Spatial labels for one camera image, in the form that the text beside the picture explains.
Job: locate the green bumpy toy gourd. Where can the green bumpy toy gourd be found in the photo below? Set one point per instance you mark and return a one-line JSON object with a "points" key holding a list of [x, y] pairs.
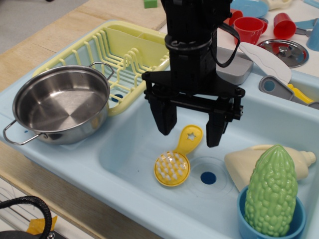
{"points": [[271, 195]]}

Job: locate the yellow plastic dish rack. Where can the yellow plastic dish rack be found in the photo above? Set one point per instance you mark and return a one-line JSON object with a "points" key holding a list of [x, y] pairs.
{"points": [[129, 49]]}

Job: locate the blue plastic cup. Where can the blue plastic cup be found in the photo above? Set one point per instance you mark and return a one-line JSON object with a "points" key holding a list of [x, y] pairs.
{"points": [[297, 224]]}

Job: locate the red cup lying left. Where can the red cup lying left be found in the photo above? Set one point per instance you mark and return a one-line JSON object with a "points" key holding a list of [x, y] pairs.
{"points": [[235, 14]]}

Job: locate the blue toy utensil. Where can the blue toy utensil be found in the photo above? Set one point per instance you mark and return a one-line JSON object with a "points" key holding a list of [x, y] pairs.
{"points": [[307, 24]]}

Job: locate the grey toy utensil handle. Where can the grey toy utensil handle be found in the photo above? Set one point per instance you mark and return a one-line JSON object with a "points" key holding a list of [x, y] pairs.
{"points": [[273, 86]]}

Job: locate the light blue cup edge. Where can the light blue cup edge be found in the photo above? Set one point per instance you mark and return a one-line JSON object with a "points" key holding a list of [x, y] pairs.
{"points": [[313, 40]]}

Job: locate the yellow toy utensil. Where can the yellow toy utensil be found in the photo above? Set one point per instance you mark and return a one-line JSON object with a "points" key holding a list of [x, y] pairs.
{"points": [[299, 94]]}

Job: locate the cream toy detergent bottle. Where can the cream toy detergent bottle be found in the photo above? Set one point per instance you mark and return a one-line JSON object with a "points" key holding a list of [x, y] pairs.
{"points": [[240, 164]]}

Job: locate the blue plastic plate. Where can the blue plastic plate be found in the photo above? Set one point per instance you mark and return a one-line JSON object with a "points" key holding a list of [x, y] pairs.
{"points": [[251, 8]]}

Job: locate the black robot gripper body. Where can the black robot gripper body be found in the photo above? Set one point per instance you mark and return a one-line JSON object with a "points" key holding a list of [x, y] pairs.
{"points": [[192, 43]]}

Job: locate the light blue toy sink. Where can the light blue toy sink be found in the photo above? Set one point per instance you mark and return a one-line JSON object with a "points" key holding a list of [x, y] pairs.
{"points": [[116, 164]]}

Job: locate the yellow tape piece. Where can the yellow tape piece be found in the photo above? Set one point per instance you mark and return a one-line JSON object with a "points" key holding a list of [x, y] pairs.
{"points": [[36, 226]]}

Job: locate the stainless steel pot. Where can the stainless steel pot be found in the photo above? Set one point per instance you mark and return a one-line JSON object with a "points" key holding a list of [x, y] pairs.
{"points": [[63, 105]]}

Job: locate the grey toy faucet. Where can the grey toy faucet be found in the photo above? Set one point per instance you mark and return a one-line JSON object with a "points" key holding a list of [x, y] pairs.
{"points": [[238, 70]]}

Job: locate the green toy block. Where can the green toy block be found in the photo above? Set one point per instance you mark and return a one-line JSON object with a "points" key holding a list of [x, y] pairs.
{"points": [[150, 3]]}

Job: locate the steel pot lid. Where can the steel pot lid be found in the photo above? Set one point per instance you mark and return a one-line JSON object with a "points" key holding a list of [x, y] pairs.
{"points": [[291, 53]]}

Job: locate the white toy knife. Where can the white toy knife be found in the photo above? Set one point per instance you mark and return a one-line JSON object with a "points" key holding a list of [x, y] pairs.
{"points": [[267, 62]]}

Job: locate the yellow toy dish brush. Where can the yellow toy dish brush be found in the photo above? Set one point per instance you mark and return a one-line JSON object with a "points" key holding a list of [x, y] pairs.
{"points": [[172, 168]]}

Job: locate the cream toy item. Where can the cream toy item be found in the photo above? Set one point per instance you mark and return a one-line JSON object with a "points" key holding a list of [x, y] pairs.
{"points": [[277, 4]]}

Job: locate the red cup right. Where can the red cup right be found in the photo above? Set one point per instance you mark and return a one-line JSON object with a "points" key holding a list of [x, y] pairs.
{"points": [[284, 27]]}

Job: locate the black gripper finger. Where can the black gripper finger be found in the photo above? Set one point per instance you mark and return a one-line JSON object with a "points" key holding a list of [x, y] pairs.
{"points": [[215, 128], [164, 113]]}

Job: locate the red cup front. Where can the red cup front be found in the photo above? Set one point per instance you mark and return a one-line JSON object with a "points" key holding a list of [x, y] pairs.
{"points": [[250, 29]]}

